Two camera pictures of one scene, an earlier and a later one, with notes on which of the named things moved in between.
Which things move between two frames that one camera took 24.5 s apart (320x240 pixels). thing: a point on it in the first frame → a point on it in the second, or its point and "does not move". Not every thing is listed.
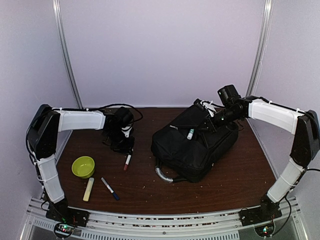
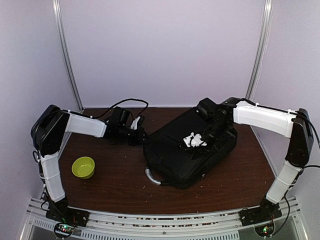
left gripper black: [124, 149] → [138, 140]
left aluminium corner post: [63, 44] does not move
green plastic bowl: [83, 167] does not move
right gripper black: [211, 126] → [200, 150]
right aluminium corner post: [266, 23] does not move
